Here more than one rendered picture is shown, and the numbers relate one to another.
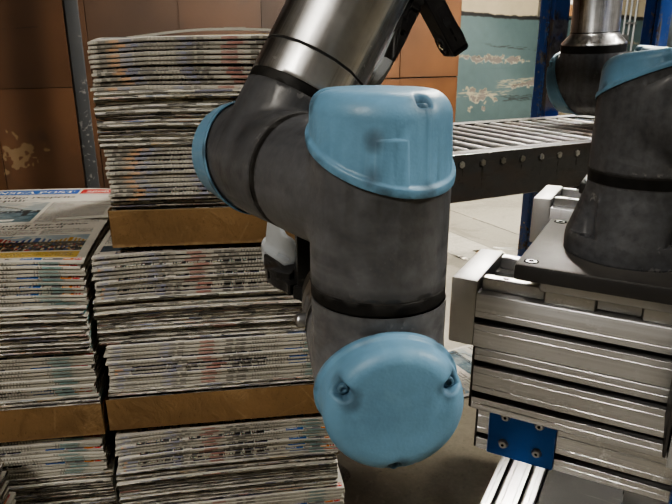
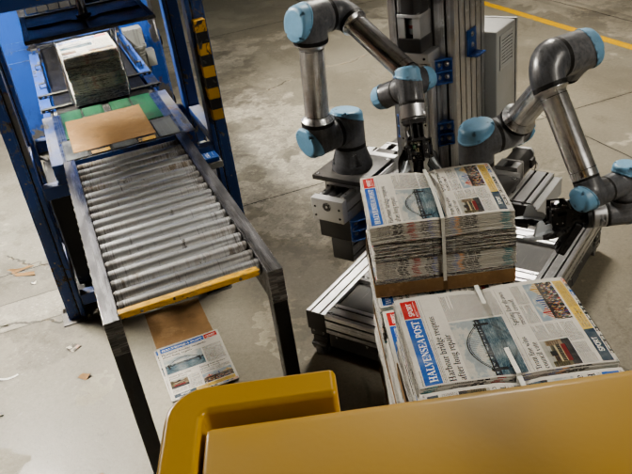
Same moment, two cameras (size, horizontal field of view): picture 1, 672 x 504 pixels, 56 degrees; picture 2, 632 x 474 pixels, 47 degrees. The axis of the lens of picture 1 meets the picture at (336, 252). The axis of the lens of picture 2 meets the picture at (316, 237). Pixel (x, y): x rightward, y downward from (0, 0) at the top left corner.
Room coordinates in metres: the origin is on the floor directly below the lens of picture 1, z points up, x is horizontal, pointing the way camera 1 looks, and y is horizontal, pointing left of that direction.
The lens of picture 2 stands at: (0.90, 1.91, 1.99)
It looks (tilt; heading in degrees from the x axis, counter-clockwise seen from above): 30 degrees down; 280
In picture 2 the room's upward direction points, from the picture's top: 8 degrees counter-clockwise
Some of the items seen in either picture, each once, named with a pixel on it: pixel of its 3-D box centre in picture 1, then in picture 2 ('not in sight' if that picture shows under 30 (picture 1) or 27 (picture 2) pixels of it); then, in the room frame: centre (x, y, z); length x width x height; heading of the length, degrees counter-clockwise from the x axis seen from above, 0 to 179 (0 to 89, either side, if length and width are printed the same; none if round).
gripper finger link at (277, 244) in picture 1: (276, 236); (539, 229); (0.57, 0.06, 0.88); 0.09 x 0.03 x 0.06; 34
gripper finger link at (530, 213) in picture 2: not in sight; (529, 213); (0.59, -0.04, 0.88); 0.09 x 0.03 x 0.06; 161
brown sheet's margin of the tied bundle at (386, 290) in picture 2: not in sight; (397, 260); (0.98, 0.15, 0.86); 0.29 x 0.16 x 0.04; 97
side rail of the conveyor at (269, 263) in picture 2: (532, 168); (221, 201); (1.66, -0.52, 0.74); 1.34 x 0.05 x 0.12; 117
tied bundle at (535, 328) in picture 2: not in sight; (497, 370); (0.77, 0.72, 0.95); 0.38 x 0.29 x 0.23; 10
